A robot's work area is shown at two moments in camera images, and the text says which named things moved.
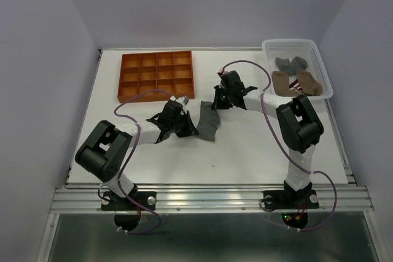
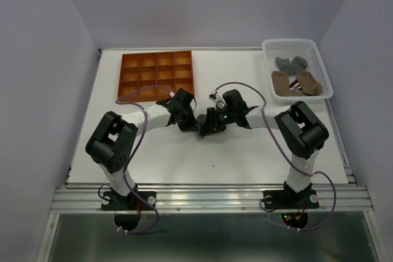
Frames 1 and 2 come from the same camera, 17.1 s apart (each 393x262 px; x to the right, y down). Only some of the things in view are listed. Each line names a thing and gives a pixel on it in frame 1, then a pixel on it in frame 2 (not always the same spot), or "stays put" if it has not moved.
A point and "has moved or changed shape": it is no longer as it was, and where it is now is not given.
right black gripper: x=217 y=104 -> x=207 y=128
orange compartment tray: x=169 y=72 stays put
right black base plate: x=290 y=199 stays put
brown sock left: x=281 y=85 stays put
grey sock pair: x=296 y=64 stays put
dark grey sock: x=209 y=123 has moved or changed shape
